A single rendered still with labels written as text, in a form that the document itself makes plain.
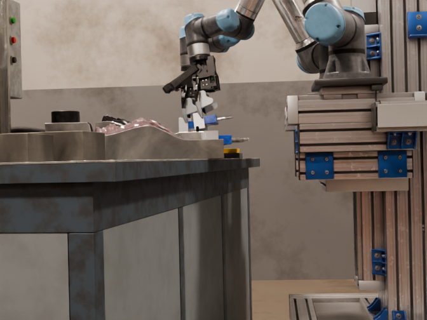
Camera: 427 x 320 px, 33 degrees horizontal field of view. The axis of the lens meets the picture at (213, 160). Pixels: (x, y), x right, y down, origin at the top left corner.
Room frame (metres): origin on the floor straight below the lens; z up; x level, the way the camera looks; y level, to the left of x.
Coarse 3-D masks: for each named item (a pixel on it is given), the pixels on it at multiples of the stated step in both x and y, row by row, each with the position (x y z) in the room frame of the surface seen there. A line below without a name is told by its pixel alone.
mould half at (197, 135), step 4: (96, 124) 2.43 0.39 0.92; (100, 124) 2.42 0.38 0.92; (104, 124) 2.42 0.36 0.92; (108, 124) 2.42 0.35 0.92; (116, 124) 2.41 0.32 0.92; (120, 124) 2.41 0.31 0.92; (180, 132) 2.37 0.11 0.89; (184, 132) 2.37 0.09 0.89; (188, 132) 2.37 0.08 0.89; (192, 132) 2.37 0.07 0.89; (196, 132) 2.36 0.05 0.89; (200, 132) 2.36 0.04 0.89; (176, 136) 2.38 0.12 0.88; (180, 136) 2.37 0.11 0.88; (184, 136) 2.37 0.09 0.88; (188, 136) 2.37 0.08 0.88; (192, 136) 2.37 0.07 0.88; (196, 136) 2.36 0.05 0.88; (200, 136) 2.36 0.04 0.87
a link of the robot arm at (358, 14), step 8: (344, 8) 2.27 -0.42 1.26; (352, 8) 2.29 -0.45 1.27; (352, 16) 2.25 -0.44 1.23; (360, 16) 2.29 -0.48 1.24; (360, 24) 2.28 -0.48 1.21; (360, 32) 2.28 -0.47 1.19; (352, 40) 2.26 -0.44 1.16; (360, 40) 2.29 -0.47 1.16; (336, 48) 2.29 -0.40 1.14; (344, 48) 2.28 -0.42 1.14; (360, 48) 2.29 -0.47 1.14
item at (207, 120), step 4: (196, 116) 2.41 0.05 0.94; (204, 116) 2.41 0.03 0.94; (208, 116) 2.41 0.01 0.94; (212, 116) 2.40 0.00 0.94; (216, 116) 2.41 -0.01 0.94; (228, 116) 2.41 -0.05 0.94; (232, 116) 2.41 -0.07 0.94; (196, 120) 2.41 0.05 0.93; (200, 120) 2.41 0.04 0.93; (204, 120) 2.41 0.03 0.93; (208, 120) 2.40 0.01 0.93; (212, 120) 2.40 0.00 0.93; (216, 120) 2.40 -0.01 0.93; (220, 120) 2.42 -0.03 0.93; (196, 124) 2.41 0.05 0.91; (200, 124) 2.40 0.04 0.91; (204, 124) 2.40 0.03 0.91; (208, 124) 2.42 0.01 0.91; (212, 124) 2.43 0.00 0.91; (216, 124) 2.44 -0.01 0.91; (200, 128) 2.40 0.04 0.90; (204, 128) 2.41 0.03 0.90
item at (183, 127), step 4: (180, 120) 2.72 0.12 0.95; (188, 120) 2.72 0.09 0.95; (180, 124) 2.72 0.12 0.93; (184, 124) 2.71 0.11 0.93; (188, 124) 2.72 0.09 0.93; (192, 124) 2.71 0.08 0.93; (180, 128) 2.72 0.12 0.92; (184, 128) 2.71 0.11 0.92; (188, 128) 2.72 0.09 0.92; (192, 128) 2.72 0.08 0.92
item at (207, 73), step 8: (200, 56) 2.43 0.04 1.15; (208, 56) 2.44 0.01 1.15; (192, 64) 2.47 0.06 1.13; (200, 64) 2.45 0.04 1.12; (208, 64) 2.43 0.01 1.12; (200, 72) 2.44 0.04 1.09; (208, 72) 2.41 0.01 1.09; (216, 72) 2.44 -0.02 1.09; (192, 80) 2.42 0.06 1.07; (200, 80) 2.43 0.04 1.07; (208, 80) 2.42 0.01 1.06; (216, 80) 2.45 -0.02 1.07; (200, 88) 2.42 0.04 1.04; (208, 88) 2.42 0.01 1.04; (216, 88) 2.44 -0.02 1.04
